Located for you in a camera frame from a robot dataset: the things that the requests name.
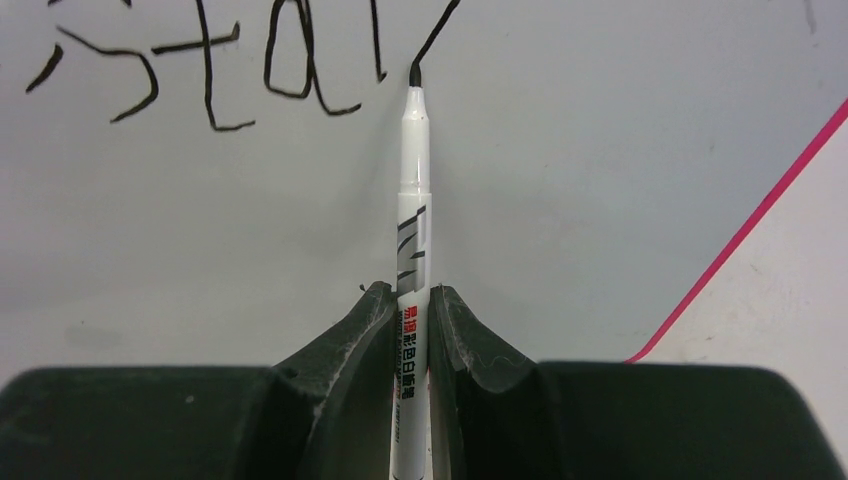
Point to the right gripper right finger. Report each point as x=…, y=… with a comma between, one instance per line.
x=497, y=414

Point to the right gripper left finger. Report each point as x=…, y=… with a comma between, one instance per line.
x=322, y=413

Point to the white whiteboard marker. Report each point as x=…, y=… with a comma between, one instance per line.
x=413, y=286

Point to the pink framed whiteboard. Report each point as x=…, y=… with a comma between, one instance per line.
x=215, y=181

